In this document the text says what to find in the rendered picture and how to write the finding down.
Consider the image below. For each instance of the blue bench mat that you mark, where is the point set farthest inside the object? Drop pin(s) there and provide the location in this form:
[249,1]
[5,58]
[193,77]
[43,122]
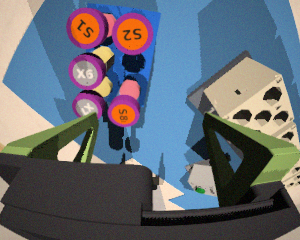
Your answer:
[195,39]

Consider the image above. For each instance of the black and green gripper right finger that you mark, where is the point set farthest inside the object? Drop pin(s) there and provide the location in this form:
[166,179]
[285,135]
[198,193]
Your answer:
[266,158]

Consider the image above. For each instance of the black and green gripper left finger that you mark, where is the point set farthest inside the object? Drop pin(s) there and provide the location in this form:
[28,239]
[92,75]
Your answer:
[46,144]

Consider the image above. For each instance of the blue sample rack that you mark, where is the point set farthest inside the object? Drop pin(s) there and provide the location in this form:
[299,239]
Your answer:
[117,73]

